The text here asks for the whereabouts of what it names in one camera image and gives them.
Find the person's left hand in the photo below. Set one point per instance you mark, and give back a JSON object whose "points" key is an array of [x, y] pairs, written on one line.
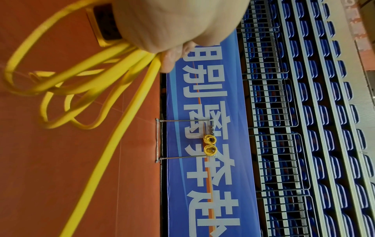
{"points": [[176, 23]]}

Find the metal rack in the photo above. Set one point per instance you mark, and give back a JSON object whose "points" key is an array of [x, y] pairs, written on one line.
{"points": [[179, 139]]}

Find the blue banner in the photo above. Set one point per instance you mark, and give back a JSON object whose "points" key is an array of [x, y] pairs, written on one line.
{"points": [[211, 176]]}

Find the rows of blue seats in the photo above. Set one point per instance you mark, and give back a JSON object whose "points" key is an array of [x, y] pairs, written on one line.
{"points": [[310, 120]]}

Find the red banner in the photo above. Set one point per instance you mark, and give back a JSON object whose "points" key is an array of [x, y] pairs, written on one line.
{"points": [[357, 32]]}

